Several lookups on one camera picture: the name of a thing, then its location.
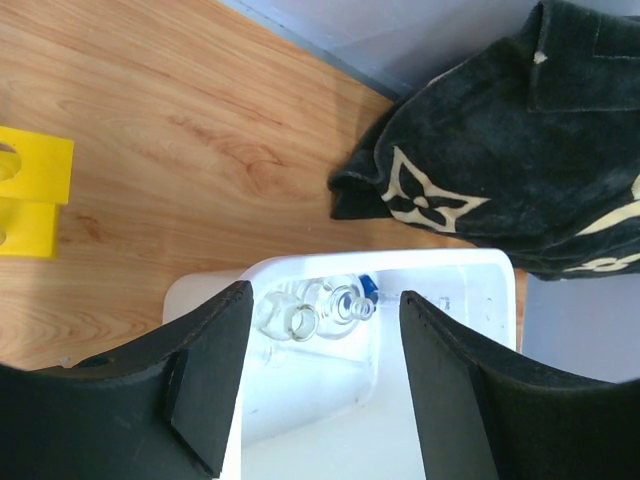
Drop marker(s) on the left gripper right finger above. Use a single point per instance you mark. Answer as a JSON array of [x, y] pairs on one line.
[[484, 411]]

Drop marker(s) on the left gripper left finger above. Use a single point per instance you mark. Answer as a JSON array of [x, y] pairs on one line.
[[158, 407]]

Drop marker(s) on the small glass beaker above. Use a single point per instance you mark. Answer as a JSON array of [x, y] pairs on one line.
[[282, 317]]

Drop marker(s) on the white plastic bin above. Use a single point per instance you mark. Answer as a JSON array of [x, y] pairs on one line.
[[295, 423]]

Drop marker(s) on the graduated cylinder blue base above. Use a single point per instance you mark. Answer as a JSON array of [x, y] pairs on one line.
[[385, 299]]

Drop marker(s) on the glass petri dish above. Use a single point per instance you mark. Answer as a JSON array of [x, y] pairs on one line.
[[340, 303]]

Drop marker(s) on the black floral blanket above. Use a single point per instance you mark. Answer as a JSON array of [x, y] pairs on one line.
[[530, 146]]

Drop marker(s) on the yellow test tube rack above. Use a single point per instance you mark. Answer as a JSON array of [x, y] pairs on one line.
[[36, 172]]

